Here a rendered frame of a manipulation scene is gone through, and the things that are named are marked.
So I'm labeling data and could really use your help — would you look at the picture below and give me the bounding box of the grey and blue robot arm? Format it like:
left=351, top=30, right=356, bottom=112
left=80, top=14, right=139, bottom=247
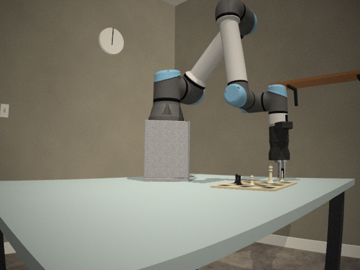
left=148, top=0, right=288, bottom=121

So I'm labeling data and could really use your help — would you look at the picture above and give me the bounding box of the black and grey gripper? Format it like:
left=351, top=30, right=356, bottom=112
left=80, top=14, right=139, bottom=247
left=269, top=113, right=293, bottom=178

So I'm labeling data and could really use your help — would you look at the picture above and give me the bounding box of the white chess king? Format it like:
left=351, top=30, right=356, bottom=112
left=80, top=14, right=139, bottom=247
left=267, top=165, right=274, bottom=184

